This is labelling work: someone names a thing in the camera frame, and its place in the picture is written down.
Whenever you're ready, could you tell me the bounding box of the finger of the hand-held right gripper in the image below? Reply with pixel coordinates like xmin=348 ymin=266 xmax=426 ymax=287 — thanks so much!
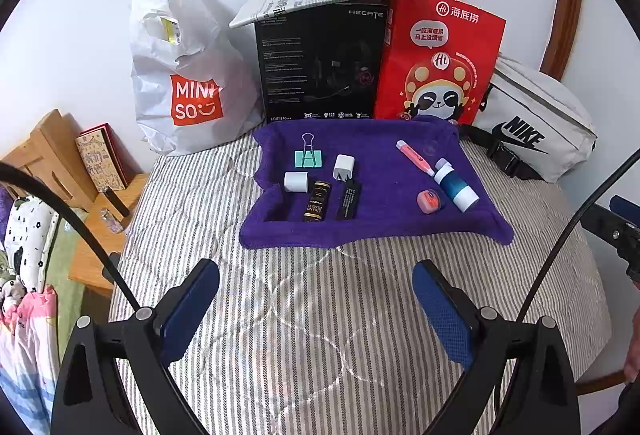
xmin=582 ymin=204 xmax=640 ymax=261
xmin=609 ymin=195 xmax=640 ymax=228

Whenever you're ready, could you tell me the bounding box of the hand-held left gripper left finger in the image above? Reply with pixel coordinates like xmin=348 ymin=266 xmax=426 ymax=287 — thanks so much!
xmin=50 ymin=258 xmax=221 ymax=435

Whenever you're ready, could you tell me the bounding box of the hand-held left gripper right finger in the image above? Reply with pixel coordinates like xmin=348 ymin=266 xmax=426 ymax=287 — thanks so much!
xmin=411 ymin=259 xmax=583 ymax=435

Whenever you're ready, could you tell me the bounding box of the small pink balm jar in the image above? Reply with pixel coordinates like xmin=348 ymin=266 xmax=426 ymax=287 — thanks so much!
xmin=416 ymin=189 xmax=443 ymax=216

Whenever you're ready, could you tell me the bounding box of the blue and white bottle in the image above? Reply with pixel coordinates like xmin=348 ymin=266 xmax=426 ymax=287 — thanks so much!
xmin=433 ymin=167 xmax=481 ymax=212

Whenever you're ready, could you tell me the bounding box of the black rectangular stick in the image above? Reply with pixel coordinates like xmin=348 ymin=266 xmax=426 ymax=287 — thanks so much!
xmin=336 ymin=180 xmax=362 ymax=222

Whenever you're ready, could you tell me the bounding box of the pink tube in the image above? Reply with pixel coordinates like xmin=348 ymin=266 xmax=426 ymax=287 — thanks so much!
xmin=396 ymin=140 xmax=437 ymax=176

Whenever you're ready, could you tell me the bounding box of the black and gold tin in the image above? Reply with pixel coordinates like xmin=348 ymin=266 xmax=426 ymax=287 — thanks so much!
xmin=302 ymin=181 xmax=332 ymax=223

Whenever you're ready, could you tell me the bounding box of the small white paper roll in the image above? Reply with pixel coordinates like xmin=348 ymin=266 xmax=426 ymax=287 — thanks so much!
xmin=284 ymin=171 xmax=310 ymax=194

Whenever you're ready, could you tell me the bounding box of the white charger plug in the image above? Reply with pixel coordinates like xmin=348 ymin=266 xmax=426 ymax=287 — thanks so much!
xmin=332 ymin=154 xmax=356 ymax=180

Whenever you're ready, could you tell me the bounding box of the green binder clip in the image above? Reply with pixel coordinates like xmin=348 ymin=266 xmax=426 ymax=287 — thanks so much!
xmin=295 ymin=133 xmax=325 ymax=170

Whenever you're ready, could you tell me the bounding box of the person's right forearm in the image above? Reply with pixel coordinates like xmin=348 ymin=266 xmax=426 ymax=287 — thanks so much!
xmin=624 ymin=327 xmax=640 ymax=383

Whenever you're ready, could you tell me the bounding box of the wooden bedside table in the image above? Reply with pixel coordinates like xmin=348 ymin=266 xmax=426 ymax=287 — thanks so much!
xmin=67 ymin=172 xmax=151 ymax=298

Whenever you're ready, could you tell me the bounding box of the purple towel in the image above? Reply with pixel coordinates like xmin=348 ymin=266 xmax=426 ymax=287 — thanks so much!
xmin=239 ymin=117 xmax=516 ymax=251

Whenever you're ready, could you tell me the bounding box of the small glass bottle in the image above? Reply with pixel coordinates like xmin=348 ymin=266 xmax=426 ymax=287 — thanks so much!
xmin=100 ymin=209 xmax=123 ymax=234

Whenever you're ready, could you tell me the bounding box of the striped mattress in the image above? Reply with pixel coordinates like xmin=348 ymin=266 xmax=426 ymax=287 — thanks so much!
xmin=107 ymin=130 xmax=613 ymax=435

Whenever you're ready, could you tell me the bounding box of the white waist bag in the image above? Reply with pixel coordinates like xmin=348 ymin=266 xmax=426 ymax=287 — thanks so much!
xmin=457 ymin=55 xmax=598 ymax=184

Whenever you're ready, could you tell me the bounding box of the green cloth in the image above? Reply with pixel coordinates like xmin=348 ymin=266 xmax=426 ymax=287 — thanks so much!
xmin=45 ymin=215 xmax=88 ymax=361

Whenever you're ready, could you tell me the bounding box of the pink cloth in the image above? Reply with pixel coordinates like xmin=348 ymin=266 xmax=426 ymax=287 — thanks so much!
xmin=0 ymin=285 xmax=66 ymax=421

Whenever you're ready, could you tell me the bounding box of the patterned brown book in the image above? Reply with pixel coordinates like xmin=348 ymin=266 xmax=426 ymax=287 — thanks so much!
xmin=75 ymin=122 xmax=135 ymax=193

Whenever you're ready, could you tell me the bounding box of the spotted white cloth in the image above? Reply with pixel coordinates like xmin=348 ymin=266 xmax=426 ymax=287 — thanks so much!
xmin=2 ymin=195 xmax=61 ymax=291

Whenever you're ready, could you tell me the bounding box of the red paper bag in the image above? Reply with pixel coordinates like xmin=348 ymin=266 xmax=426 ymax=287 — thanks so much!
xmin=374 ymin=0 xmax=507 ymax=126

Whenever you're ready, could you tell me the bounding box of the white plastic shopping bag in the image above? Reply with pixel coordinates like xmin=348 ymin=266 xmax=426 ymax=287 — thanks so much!
xmin=129 ymin=0 xmax=266 ymax=156

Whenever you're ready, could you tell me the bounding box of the black headphone box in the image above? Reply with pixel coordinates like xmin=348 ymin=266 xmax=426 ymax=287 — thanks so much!
xmin=229 ymin=0 xmax=441 ymax=122

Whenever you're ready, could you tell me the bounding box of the black cable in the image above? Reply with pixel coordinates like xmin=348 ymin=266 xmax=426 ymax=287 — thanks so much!
xmin=0 ymin=162 xmax=140 ymax=313
xmin=500 ymin=159 xmax=640 ymax=341

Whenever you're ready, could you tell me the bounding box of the curved brown wooden frame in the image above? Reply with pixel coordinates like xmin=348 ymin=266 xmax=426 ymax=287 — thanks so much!
xmin=540 ymin=0 xmax=586 ymax=80

